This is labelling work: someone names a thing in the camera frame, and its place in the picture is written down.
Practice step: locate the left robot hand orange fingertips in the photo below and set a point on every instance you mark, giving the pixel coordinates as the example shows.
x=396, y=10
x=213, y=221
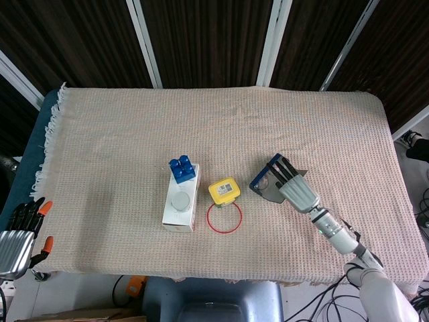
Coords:
x=15, y=250

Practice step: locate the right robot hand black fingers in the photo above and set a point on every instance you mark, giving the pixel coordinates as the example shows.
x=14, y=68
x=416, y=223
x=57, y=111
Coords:
x=298, y=194

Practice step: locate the blue and grey case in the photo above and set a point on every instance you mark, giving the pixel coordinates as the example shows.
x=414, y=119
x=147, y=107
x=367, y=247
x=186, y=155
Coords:
x=271, y=194

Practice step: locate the thin-framed eyeglasses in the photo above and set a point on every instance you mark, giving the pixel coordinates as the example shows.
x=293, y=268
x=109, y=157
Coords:
x=264, y=181

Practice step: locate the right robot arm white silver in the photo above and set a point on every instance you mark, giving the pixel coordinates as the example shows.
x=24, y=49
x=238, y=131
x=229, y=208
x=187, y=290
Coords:
x=338, y=234

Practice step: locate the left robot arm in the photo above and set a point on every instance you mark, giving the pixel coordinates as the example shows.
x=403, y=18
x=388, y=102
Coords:
x=5, y=283

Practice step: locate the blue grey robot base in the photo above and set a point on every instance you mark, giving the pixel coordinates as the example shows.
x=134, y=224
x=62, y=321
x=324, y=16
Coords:
x=214, y=298

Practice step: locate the small yellow box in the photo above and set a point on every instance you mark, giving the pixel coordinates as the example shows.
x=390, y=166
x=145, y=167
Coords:
x=224, y=190

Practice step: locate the brown cardboard box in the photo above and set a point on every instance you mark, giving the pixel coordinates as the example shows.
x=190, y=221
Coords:
x=83, y=316

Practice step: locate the white cardboard box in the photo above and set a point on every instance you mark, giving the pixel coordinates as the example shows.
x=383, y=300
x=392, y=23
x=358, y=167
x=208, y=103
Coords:
x=179, y=219

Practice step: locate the caster wheel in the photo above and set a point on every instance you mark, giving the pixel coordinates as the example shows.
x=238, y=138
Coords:
x=42, y=275

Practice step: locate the beige woven fringed cloth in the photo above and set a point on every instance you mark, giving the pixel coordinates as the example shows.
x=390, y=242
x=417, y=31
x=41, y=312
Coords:
x=234, y=134

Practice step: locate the blue building block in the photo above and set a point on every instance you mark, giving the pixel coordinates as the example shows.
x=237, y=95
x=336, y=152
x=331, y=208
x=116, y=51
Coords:
x=182, y=171

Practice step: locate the orange device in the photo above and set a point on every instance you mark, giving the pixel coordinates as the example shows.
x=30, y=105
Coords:
x=135, y=286

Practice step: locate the black shoe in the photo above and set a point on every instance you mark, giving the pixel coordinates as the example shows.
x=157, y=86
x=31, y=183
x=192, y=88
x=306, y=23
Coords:
x=419, y=149

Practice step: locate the white frame post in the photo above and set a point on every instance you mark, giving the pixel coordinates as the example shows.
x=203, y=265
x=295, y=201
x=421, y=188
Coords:
x=18, y=78
x=348, y=47
x=144, y=43
x=412, y=125
x=273, y=43

